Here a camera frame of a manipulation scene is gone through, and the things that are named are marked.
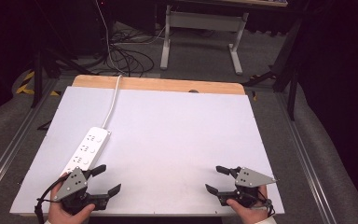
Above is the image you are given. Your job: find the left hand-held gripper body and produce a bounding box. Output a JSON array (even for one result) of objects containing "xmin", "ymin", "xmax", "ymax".
[{"xmin": 53, "ymin": 166, "xmax": 110, "ymax": 216}]

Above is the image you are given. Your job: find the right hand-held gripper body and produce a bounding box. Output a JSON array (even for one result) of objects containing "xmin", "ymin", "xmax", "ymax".
[{"xmin": 217, "ymin": 166, "xmax": 278, "ymax": 208}]

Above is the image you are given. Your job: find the person's left hand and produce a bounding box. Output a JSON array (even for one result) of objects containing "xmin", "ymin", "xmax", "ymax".
[{"xmin": 47, "ymin": 173, "xmax": 96, "ymax": 224}]

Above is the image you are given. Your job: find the person's right hand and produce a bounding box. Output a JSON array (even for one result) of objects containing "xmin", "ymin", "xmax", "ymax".
[{"xmin": 226, "ymin": 185, "xmax": 269, "ymax": 224}]

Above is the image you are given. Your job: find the white power strip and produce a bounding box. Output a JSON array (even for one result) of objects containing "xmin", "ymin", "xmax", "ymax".
[{"xmin": 60, "ymin": 126, "xmax": 112, "ymax": 177}]

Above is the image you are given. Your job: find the person's right white sleeve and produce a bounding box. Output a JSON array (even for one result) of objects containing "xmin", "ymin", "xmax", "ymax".
[{"xmin": 254, "ymin": 216, "xmax": 278, "ymax": 224}]

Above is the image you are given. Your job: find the white table board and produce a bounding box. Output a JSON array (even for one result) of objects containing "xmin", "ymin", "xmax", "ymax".
[{"xmin": 9, "ymin": 86, "xmax": 285, "ymax": 217}]

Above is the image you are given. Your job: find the yellow black floor tape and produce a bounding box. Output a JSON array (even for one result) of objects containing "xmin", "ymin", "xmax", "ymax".
[{"xmin": 15, "ymin": 70, "xmax": 61, "ymax": 97}]

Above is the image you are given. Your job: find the black metal stand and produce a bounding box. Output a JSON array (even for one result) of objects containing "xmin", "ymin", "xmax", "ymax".
[
  {"xmin": 30, "ymin": 46, "xmax": 91, "ymax": 109},
  {"xmin": 243, "ymin": 17, "xmax": 304, "ymax": 121}
]

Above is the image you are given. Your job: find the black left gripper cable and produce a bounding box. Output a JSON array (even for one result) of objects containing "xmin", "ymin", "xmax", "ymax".
[{"xmin": 34, "ymin": 174, "xmax": 72, "ymax": 224}]

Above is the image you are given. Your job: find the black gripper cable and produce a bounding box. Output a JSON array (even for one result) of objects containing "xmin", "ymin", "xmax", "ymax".
[
  {"xmin": 255, "ymin": 189, "xmax": 276, "ymax": 217},
  {"xmin": 34, "ymin": 174, "xmax": 72, "ymax": 224}
]

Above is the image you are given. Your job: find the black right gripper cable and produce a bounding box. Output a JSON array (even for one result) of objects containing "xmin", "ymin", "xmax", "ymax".
[{"xmin": 255, "ymin": 189, "xmax": 276, "ymax": 217}]

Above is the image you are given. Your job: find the aluminium floor rail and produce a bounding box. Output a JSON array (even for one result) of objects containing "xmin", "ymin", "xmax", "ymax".
[
  {"xmin": 274, "ymin": 92, "xmax": 335, "ymax": 224},
  {"xmin": 0, "ymin": 77, "xmax": 60, "ymax": 202}
]

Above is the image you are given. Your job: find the white power strip cable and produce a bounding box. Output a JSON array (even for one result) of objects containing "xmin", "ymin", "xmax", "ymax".
[{"xmin": 95, "ymin": 0, "xmax": 123, "ymax": 130}]

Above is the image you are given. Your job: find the bundle of black floor cables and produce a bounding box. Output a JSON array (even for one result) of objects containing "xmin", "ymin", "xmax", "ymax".
[{"xmin": 104, "ymin": 29, "xmax": 156, "ymax": 77}]

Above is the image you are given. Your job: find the white metal desk frame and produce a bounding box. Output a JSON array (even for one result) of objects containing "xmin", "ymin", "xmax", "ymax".
[{"xmin": 159, "ymin": 4, "xmax": 250, "ymax": 77}]

